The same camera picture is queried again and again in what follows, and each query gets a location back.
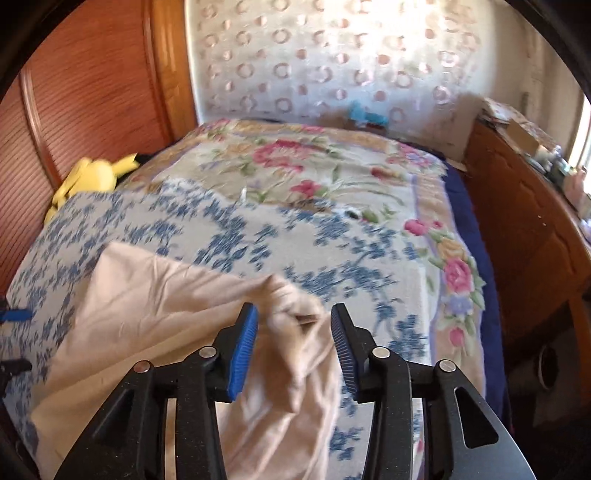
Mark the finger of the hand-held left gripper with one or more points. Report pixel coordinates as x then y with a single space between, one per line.
14 315
14 367

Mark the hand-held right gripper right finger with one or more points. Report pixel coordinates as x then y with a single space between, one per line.
344 350

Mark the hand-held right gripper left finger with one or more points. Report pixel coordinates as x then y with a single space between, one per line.
244 344

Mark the beige printed t-shirt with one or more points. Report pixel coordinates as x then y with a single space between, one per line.
152 314

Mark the blue floral bed sheet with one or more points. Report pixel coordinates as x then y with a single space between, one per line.
258 235

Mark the yellow plush toy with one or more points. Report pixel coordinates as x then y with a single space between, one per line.
94 177

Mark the navy bed sheet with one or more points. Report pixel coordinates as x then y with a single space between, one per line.
480 240

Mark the pink floral blanket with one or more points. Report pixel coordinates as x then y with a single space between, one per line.
323 161

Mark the wooden cabinet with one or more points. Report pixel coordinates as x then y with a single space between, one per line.
531 221

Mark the wooden slatted wardrobe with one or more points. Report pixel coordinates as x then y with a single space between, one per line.
92 92

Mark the blue fluffy toy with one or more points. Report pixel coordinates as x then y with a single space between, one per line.
367 115

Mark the cardboard box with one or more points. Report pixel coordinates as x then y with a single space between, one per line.
524 138

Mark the folded floral cloth pile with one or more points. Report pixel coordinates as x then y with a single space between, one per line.
498 110

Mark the white bottles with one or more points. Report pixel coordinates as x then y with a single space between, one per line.
581 184

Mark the circle patterned curtain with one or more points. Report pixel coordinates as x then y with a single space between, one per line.
332 60

